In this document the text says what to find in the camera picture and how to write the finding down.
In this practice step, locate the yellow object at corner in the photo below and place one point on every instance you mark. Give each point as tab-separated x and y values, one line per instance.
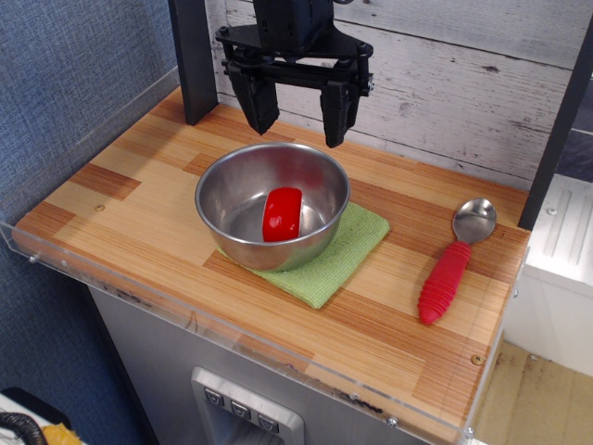
60	435

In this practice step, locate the black vertical post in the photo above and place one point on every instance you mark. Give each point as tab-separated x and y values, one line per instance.
572	98
189	23

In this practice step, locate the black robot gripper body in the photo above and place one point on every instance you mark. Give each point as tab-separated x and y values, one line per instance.
296	43

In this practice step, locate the red toy piece in bowl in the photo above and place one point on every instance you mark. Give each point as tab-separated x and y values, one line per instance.
281	219

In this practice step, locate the green cloth mat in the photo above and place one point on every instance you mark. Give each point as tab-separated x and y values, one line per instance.
358	233

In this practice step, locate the white toy sink unit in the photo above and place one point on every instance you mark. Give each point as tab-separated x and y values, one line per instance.
550	312

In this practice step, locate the silver toy fridge dispenser panel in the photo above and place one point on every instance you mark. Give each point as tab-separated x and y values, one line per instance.
232	414

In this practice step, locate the clear acrylic edge guard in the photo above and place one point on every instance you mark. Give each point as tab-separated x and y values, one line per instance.
104	189

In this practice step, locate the red handled silver spoon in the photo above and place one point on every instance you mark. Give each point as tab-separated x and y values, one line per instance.
474	222

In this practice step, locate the black vertical post left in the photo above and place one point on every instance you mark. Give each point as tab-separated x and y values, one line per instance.
189	23

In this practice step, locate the black vertical post right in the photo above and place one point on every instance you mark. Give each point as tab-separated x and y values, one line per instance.
572	98

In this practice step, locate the silver metal bowl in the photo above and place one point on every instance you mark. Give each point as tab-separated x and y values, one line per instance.
231	195

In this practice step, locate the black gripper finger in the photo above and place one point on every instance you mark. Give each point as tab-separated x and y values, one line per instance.
256	96
339	102

